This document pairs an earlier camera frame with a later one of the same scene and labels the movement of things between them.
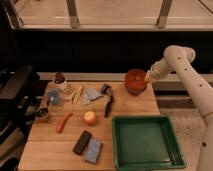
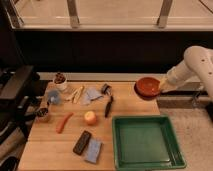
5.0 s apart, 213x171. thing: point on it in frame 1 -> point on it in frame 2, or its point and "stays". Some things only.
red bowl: [135, 81] -> [147, 88]
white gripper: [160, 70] -> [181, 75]
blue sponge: [93, 150] stays
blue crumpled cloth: [89, 95] stays
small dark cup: [42, 112] stays
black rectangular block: [82, 142] stays
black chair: [20, 93] stays
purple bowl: [135, 91] -> [146, 98]
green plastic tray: [146, 142] stays
